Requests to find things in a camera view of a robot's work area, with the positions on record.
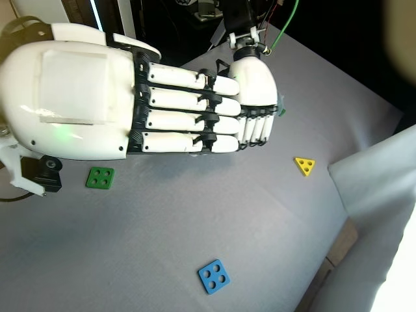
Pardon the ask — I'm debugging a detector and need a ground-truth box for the yellow three-hole triangle block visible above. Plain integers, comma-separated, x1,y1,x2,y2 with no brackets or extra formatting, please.
294,157,316,177

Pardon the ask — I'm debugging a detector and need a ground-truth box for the blue four-hole square block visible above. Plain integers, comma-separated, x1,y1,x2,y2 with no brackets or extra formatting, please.
197,259,231,296

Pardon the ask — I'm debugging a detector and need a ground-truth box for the green cable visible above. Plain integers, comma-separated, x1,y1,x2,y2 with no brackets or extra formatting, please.
266,0,302,56

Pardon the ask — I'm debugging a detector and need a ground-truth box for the thin red wire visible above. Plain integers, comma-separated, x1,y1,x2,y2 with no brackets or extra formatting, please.
259,0,284,49

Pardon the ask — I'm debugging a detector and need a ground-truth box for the white upright panel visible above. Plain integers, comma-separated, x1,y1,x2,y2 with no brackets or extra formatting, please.
14,0,105,32

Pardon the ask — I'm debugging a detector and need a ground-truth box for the grey table cloth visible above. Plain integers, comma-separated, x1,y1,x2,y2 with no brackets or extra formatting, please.
0,24,406,312

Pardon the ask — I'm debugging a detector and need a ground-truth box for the black cable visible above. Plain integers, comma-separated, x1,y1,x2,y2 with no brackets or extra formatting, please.
0,191,33,203

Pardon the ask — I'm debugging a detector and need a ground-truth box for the green four-hole square block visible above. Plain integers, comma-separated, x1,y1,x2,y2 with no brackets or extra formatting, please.
85,166,116,190

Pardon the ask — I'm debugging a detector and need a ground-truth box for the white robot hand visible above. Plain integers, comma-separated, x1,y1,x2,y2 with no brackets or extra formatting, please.
215,47,281,151
0,22,244,161

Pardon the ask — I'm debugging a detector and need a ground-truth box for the white backdrop sheet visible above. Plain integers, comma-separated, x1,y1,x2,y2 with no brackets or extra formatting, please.
300,125,416,312

